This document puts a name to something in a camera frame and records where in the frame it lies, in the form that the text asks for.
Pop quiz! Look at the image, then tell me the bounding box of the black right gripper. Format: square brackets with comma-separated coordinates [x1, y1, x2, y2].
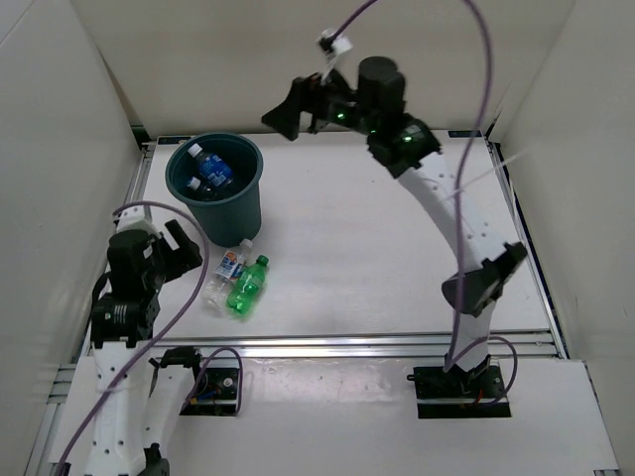
[261, 62, 377, 144]

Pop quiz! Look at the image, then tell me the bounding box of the clear unlabelled plastic bottle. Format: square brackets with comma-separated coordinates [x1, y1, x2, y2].
[187, 177, 221, 201]

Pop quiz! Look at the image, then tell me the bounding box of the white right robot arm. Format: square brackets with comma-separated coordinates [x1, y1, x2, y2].
[261, 57, 527, 397]

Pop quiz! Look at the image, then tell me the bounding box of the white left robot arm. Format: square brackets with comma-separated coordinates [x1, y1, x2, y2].
[83, 220, 202, 475]

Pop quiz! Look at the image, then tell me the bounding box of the dark green plastic bin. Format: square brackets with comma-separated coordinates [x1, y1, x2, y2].
[165, 133, 264, 248]

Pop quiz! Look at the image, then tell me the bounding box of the clear bottle orange blue label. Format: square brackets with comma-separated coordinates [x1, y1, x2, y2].
[199, 239, 253, 316]

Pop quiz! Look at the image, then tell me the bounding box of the green plastic soda bottle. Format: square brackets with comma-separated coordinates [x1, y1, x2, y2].
[226, 255, 270, 316]

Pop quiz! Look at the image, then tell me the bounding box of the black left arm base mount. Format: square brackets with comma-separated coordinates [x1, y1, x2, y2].
[180, 346, 244, 417]

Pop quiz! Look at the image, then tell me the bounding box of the aluminium table frame rail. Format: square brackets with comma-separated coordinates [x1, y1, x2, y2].
[24, 128, 621, 476]

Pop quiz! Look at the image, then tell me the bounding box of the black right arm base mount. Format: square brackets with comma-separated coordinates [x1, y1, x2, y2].
[406, 358, 512, 419]

